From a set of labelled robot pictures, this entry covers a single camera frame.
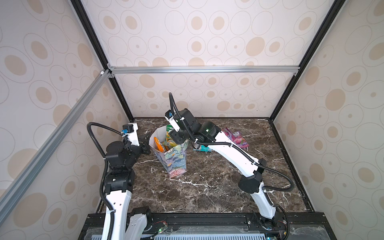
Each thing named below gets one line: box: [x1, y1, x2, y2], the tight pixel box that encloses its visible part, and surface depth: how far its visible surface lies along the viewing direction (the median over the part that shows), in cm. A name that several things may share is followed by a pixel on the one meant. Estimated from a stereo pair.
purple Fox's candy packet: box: [221, 126, 235, 141], surface depth 105 cm
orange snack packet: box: [153, 136, 165, 153], surface depth 80 cm
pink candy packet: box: [232, 131, 250, 151], surface depth 104 cm
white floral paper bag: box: [149, 125, 189, 178], surface depth 81 cm
